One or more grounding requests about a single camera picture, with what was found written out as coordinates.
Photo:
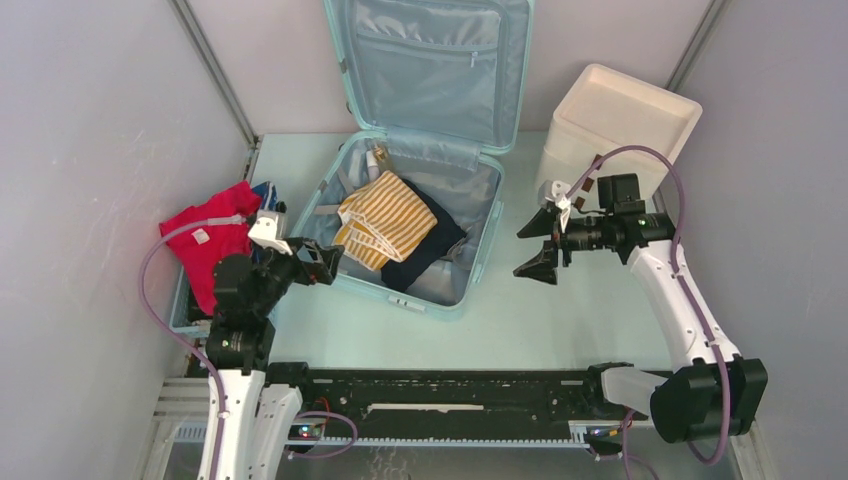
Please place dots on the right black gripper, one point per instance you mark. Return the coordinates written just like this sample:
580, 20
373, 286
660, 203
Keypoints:
542, 267

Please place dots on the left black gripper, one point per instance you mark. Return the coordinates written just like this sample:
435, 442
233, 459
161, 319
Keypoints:
325, 260

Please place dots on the yellow white striped garment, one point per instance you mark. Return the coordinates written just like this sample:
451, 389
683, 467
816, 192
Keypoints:
383, 221

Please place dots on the blue white red garment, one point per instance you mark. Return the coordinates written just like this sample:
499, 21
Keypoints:
269, 201

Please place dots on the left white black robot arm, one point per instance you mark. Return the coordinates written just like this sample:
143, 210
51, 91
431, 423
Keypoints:
245, 358

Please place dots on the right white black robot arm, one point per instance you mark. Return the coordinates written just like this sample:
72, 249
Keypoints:
682, 331

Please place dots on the dark navy garment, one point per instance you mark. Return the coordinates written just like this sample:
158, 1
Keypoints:
436, 244

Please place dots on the blue perforated plastic basket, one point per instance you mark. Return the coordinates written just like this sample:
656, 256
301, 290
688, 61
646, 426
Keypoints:
185, 311

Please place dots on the cream plastic drawer cabinet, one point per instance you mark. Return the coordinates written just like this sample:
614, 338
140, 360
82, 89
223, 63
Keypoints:
606, 109

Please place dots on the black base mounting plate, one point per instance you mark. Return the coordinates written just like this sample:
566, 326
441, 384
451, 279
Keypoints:
504, 406

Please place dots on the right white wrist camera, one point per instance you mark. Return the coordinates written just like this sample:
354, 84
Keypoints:
554, 197

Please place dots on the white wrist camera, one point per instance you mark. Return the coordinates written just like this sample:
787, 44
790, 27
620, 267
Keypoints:
268, 233
554, 197

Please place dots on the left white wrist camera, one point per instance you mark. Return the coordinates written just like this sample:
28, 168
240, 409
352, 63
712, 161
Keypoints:
268, 233

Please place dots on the aluminium frame rail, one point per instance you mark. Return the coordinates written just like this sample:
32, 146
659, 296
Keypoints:
187, 400

